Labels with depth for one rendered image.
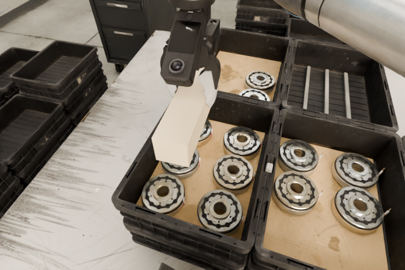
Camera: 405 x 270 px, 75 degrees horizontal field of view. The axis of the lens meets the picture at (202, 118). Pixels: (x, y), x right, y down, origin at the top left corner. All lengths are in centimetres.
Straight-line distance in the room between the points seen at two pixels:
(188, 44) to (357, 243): 56
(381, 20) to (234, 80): 75
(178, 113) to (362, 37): 30
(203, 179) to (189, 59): 40
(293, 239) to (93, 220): 53
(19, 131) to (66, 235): 95
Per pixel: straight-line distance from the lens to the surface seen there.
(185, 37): 40
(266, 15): 221
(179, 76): 37
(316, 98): 100
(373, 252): 73
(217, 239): 54
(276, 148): 66
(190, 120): 46
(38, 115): 175
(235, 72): 104
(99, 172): 94
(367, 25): 31
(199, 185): 70
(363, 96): 108
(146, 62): 134
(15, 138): 168
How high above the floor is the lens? 144
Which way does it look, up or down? 46 degrees down
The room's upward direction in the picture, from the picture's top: straight up
